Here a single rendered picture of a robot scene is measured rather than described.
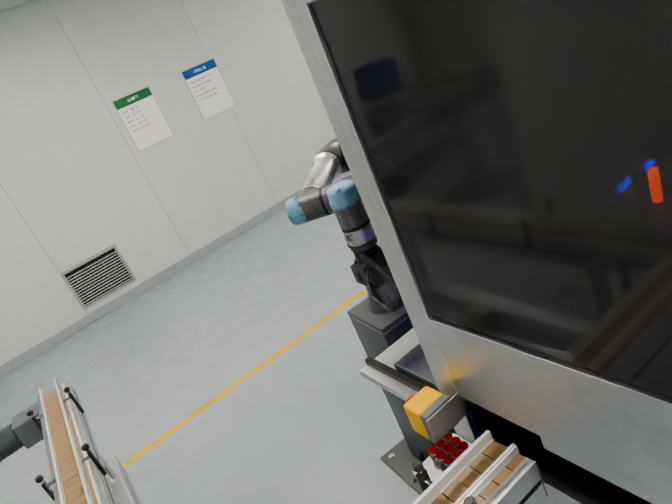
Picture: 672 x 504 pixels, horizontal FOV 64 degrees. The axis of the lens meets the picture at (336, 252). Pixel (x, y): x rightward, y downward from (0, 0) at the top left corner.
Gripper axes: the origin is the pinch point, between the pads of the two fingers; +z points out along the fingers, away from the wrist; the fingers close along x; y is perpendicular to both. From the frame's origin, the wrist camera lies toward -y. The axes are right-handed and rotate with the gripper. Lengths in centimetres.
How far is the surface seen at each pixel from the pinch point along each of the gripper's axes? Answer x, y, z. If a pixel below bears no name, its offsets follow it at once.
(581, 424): 12, -62, -3
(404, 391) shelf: 9.2, -4.6, 18.9
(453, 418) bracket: 15.2, -32.4, 8.7
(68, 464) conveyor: 89, 62, 14
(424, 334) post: 12.1, -28.8, -9.3
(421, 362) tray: -1.0, -0.6, 18.7
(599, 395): 12, -66, -11
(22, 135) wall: 25, 494, -87
